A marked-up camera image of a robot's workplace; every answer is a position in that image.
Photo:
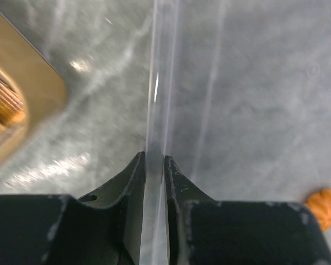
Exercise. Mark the swirl orange cookie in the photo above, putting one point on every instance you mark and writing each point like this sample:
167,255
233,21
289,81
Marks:
319,203

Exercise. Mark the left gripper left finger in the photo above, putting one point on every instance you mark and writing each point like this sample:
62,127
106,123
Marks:
101,227

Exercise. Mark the gold cookie tin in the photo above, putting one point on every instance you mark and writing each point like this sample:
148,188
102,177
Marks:
31,90

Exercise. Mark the clear plastic tray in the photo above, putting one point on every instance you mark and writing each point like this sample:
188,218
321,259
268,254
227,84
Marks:
240,97

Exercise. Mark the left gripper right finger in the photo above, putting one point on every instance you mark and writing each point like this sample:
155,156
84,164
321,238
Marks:
201,230

